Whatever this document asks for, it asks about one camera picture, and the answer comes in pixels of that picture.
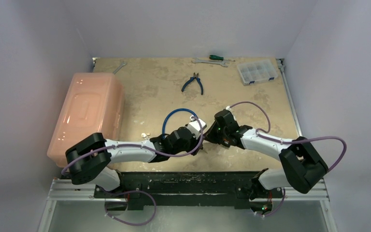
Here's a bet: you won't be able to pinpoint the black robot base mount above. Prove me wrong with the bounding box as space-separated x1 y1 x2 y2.
60 171 288 211

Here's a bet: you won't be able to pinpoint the silver wrench near screwdriver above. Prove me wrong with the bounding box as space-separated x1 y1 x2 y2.
191 58 228 68

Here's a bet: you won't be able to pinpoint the clear plastic organizer box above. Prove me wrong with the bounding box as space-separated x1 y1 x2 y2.
237 58 278 86

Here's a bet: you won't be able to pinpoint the green-handled screwdriver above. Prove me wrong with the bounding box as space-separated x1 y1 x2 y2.
209 55 236 62

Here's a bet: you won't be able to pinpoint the small silver wrench left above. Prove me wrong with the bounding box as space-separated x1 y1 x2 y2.
113 61 127 74

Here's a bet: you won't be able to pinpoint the blue cable lock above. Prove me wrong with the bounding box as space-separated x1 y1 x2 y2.
161 108 197 138

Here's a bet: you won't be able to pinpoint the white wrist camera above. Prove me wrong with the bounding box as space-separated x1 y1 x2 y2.
185 116 207 138
225 106 236 120

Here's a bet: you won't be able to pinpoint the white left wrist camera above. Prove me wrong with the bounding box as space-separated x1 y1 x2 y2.
185 116 207 138

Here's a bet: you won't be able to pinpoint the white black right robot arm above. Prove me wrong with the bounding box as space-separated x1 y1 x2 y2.
204 109 328 199

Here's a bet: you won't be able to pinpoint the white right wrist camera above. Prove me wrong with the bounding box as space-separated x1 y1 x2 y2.
225 106 236 120

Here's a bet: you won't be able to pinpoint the pink plastic storage box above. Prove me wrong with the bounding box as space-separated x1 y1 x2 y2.
47 72 125 168

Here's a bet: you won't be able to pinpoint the small silver keys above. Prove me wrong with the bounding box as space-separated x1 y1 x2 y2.
141 133 151 140

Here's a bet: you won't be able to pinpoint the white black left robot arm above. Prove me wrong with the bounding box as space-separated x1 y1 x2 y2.
61 120 206 198

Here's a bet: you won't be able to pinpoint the blue-handled pliers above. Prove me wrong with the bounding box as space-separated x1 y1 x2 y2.
181 72 204 95

